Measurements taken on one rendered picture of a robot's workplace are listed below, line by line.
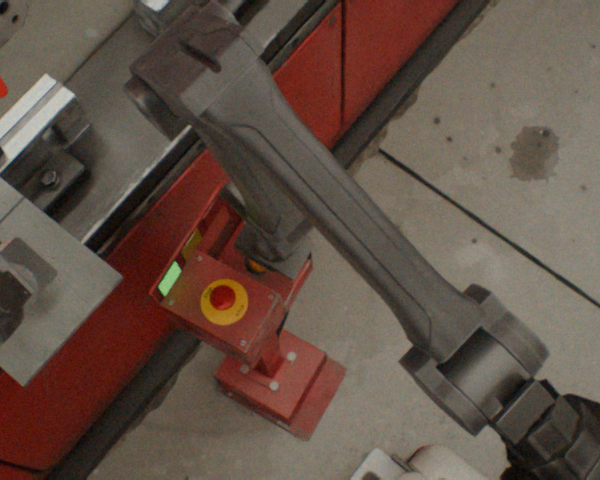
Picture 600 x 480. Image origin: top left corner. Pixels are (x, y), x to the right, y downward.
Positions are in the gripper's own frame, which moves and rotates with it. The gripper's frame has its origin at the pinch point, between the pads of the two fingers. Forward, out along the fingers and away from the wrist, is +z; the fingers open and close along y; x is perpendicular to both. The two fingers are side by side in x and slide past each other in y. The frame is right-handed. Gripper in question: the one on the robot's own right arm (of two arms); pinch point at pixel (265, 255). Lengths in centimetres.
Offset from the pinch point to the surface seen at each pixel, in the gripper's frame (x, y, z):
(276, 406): 12, -21, 63
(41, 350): 29.8, 18.1, -17.7
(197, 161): -9.3, 17.4, 6.4
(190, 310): 13.0, 5.4, 1.7
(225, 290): 8.3, 2.5, -2.2
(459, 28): -100, -15, 72
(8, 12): 0, 40, -33
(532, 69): -101, -37, 71
